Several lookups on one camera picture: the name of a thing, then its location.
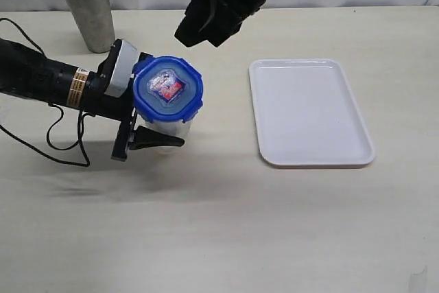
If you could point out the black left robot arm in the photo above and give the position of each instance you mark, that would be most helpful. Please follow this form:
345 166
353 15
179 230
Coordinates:
29 74

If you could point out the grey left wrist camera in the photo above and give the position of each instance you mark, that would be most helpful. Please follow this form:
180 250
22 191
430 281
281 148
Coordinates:
122 58

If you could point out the white rectangular plastic tray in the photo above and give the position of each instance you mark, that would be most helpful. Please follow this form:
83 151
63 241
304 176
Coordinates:
306 115

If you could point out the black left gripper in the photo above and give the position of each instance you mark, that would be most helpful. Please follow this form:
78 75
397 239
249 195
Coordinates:
121 109

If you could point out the clear tall plastic container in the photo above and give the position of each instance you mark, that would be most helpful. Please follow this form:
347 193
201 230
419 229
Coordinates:
175 128

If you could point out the blue plastic lid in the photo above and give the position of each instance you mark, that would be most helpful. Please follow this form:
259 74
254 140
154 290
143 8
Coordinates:
167 89

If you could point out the stainless steel tumbler cup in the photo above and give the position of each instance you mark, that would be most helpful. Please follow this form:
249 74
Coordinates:
94 21

